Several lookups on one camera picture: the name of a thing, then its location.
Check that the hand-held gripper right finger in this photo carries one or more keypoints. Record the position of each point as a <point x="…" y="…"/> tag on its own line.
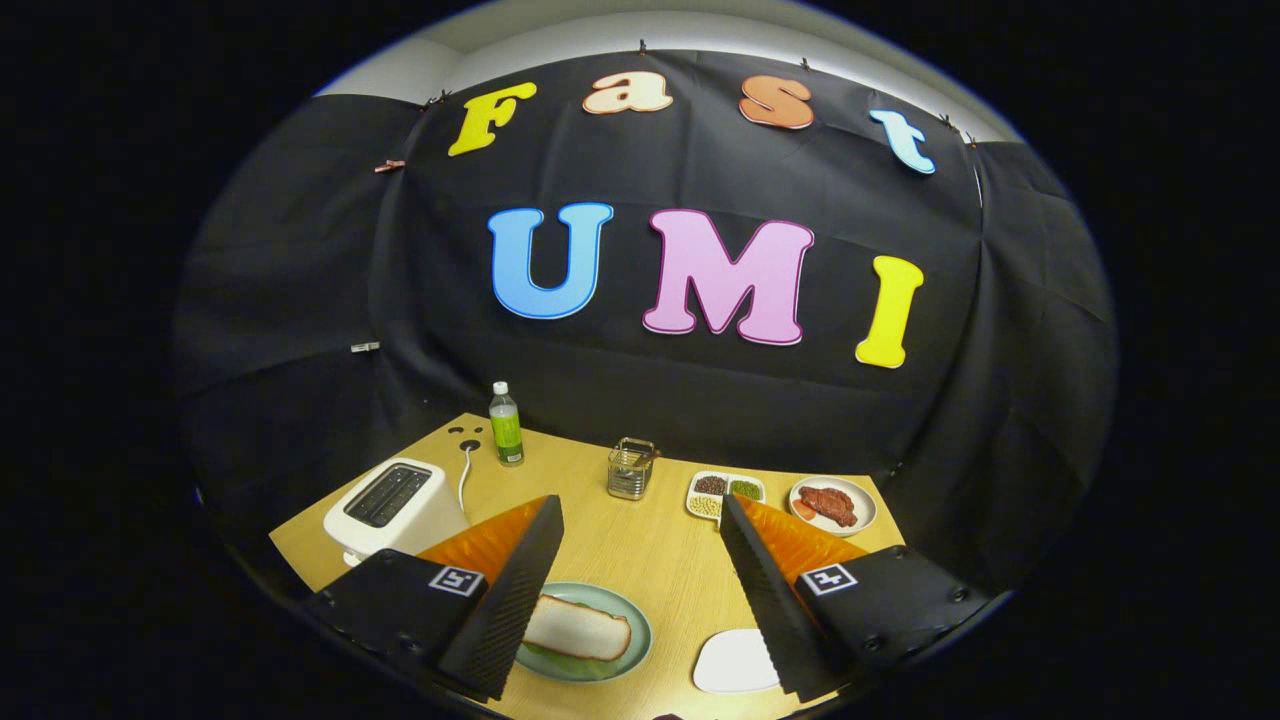
<point x="765" y="590"/>

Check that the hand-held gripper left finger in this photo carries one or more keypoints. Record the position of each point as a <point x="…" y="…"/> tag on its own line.
<point x="510" y="590"/>

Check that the toasted bread slice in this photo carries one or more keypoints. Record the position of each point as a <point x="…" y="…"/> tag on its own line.
<point x="585" y="630"/>

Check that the white square plate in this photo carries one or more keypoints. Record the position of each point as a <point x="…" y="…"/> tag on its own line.
<point x="735" y="665"/>

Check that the orange carrot slice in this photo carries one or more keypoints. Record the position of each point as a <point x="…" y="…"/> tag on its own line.
<point x="803" y="510"/>

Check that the white divided bean dish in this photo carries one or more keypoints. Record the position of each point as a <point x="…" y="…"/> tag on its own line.
<point x="722" y="497"/>

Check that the white toaster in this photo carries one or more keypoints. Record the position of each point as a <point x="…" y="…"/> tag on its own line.
<point x="430" y="520"/>

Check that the brown meat piece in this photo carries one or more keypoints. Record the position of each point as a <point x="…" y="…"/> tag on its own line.
<point x="830" y="505"/>

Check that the pale green round plate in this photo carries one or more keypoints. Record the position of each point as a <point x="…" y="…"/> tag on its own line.
<point x="638" y="620"/>

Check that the round white meat plate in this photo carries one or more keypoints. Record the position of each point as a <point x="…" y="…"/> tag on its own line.
<point x="865" y="505"/>

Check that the green label water bottle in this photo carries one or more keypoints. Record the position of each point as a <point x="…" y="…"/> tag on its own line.
<point x="507" y="435"/>

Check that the black backdrop cloth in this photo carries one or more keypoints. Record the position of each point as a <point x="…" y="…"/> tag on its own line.
<point x="950" y="400"/>

